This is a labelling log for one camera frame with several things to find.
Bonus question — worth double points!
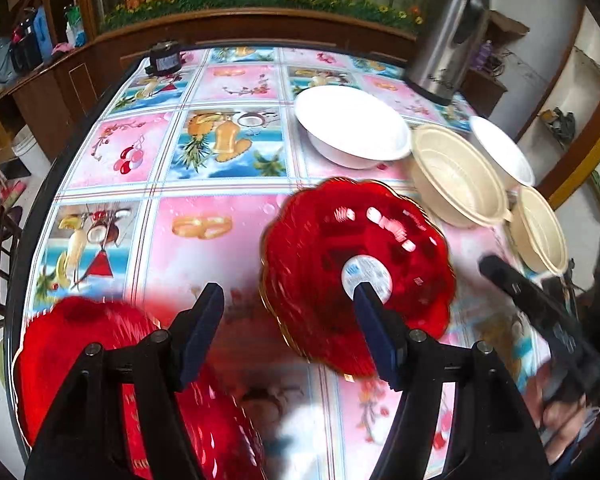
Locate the small white bowl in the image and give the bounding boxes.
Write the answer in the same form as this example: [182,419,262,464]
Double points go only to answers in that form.
[469,116,536,188]

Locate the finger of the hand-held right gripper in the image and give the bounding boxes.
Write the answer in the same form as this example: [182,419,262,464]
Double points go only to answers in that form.
[480,255,577,342]

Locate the grey blue thermos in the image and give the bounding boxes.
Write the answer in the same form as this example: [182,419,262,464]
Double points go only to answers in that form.
[0,37,16,83]

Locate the person's right hand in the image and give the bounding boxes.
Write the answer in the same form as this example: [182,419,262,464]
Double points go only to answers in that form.
[525,362,600,466]

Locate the small black device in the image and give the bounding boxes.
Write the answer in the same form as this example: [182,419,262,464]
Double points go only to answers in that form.
[147,41,183,77]

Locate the cardboard box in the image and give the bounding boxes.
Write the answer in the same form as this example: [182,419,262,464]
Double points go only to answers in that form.
[487,10,531,37]

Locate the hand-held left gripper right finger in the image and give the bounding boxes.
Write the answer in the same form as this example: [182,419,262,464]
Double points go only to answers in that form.
[352,283,551,480]

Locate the large white bowl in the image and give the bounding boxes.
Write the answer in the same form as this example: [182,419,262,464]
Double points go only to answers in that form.
[294,85,413,170]

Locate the small wooden side table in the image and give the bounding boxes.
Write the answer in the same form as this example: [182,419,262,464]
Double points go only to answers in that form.
[460,67,508,118]

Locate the steel thermos jug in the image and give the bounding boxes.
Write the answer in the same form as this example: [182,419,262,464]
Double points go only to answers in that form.
[406,0,491,107]

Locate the beige plastic bowl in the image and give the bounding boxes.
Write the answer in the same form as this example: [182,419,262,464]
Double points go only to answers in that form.
[507,186,570,277]
[409,125,512,229]

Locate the black thermos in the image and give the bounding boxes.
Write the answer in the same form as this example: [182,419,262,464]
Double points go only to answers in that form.
[10,10,43,72]

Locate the red glass plate round label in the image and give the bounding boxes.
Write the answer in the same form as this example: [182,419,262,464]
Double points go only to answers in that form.
[259,177,457,378]

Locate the long handled broom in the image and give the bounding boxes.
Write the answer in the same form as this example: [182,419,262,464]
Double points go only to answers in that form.
[0,150,27,211]

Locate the purple bottles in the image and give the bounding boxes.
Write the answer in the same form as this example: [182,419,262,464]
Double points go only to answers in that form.
[475,40,496,72]

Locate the white plastic bucket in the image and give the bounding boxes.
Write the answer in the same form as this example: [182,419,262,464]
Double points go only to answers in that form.
[12,125,48,171]

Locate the dark shoe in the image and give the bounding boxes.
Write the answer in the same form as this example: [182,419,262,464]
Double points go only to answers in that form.
[540,107,576,147]

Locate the green plastic bottle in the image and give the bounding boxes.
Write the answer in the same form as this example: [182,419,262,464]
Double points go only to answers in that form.
[65,5,87,48]

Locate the dark wooden chair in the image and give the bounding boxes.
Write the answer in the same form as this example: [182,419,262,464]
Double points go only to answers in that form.
[0,205,25,346]

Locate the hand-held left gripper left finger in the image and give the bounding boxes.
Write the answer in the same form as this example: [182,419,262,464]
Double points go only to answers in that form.
[24,282,226,480]

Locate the brown wooden cabinet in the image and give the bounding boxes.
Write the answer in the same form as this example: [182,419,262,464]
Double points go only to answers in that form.
[0,7,417,161]

